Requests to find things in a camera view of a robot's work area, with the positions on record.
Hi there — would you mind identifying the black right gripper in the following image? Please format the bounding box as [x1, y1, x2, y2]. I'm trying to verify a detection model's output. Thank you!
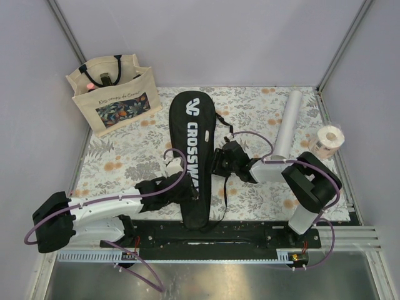
[204, 148, 238, 178]

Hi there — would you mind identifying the white shuttlecock tube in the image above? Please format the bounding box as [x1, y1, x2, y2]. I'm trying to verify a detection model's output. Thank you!
[272, 91, 303, 160]

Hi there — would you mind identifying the black Crossway racket bag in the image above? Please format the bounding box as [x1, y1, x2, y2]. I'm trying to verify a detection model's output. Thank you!
[169, 91, 233, 233]

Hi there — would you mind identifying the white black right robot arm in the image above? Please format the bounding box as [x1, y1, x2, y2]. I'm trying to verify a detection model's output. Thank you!
[211, 141, 342, 248]

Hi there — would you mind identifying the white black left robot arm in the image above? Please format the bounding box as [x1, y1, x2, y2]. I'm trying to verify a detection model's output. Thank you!
[24, 172, 199, 254]

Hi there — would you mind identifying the floral patterned table mat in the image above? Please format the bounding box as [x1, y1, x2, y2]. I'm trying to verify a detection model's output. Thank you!
[67, 85, 351, 221]

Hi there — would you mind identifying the wrapped toilet paper roll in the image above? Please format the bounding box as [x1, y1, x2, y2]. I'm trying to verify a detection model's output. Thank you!
[308, 125, 345, 159]

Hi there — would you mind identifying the beige floral tote bag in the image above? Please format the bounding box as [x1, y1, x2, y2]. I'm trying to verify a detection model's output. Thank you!
[66, 54, 162, 137]

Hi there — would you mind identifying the dark bottle in tote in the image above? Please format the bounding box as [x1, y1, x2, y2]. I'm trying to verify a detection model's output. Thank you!
[100, 72, 113, 87]

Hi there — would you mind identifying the pink capped bottle in tote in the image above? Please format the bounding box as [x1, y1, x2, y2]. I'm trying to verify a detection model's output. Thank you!
[86, 83, 95, 92]

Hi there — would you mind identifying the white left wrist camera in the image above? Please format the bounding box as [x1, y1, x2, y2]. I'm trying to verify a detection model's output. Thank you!
[165, 157, 184, 177]

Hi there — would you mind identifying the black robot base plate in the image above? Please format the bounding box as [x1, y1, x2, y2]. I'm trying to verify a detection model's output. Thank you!
[111, 219, 321, 262]

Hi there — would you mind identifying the aluminium frame rail front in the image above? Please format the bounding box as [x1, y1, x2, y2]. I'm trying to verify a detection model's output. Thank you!
[55, 226, 381, 268]

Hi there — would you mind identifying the aluminium frame post right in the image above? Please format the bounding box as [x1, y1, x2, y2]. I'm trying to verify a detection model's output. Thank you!
[316, 0, 376, 93]

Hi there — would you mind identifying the aluminium frame post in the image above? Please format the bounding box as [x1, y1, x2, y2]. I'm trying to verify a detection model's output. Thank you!
[45, 0, 86, 64]
[316, 0, 376, 93]

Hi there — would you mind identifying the aluminium frame post left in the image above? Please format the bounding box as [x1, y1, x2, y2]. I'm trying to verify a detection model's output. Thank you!
[45, 0, 86, 64]

